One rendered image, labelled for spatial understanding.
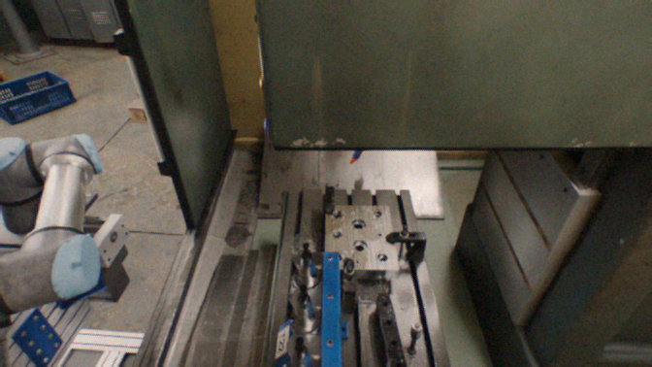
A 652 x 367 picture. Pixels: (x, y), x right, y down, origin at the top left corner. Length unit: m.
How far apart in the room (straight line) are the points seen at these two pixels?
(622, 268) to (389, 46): 0.68
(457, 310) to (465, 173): 0.94
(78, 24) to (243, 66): 4.21
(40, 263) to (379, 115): 0.68
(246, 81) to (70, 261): 1.43
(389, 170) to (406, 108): 1.43
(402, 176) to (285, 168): 0.59
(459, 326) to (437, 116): 1.11
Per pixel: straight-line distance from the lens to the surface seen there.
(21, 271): 0.97
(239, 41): 2.08
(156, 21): 1.47
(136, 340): 2.22
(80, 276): 0.95
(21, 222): 1.40
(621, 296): 1.14
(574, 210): 1.05
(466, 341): 1.65
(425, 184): 2.08
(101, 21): 5.93
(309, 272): 0.94
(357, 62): 0.63
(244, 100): 2.20
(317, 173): 2.06
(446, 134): 0.71
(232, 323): 1.49
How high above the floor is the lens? 1.99
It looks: 39 degrees down
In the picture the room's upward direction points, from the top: straight up
